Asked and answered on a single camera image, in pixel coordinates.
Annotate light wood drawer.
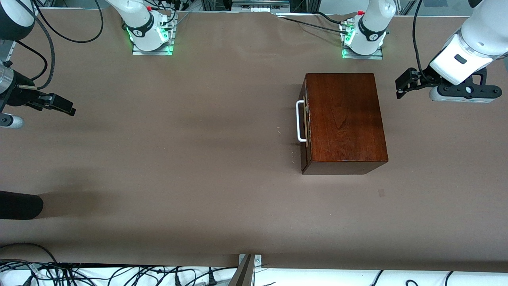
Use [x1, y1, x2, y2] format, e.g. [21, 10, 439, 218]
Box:
[302, 75, 312, 161]

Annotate white drawer handle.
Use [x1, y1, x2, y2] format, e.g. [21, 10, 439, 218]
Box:
[296, 100, 308, 143]

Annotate dark wooden cabinet box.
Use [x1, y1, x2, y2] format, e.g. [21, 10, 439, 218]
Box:
[300, 72, 389, 175]

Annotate black round-ended cylinder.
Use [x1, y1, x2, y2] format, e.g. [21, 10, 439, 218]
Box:
[0, 191, 43, 220]

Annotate large paper table cover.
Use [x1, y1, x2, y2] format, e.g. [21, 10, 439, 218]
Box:
[0, 8, 508, 272]

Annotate dark metal beam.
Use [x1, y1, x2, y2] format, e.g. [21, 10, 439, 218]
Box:
[228, 254, 254, 286]

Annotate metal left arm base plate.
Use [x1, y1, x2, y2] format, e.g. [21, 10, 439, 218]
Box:
[341, 24, 384, 60]

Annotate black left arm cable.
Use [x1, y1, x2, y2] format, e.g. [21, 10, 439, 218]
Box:
[412, 0, 431, 80]

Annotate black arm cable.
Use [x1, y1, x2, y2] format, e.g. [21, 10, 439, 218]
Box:
[16, 0, 104, 91]
[412, 0, 431, 80]

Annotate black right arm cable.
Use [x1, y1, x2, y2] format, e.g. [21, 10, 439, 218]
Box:
[16, 0, 104, 91]

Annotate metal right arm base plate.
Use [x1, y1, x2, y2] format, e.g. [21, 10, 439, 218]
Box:
[132, 24, 175, 56]

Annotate thin black base cable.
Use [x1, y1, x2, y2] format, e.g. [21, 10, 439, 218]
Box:
[278, 11, 350, 34]

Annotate tangled black cables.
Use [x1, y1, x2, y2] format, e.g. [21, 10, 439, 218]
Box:
[0, 242, 239, 286]

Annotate silver corner bracket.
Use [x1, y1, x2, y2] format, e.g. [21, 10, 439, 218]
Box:
[239, 254, 262, 275]

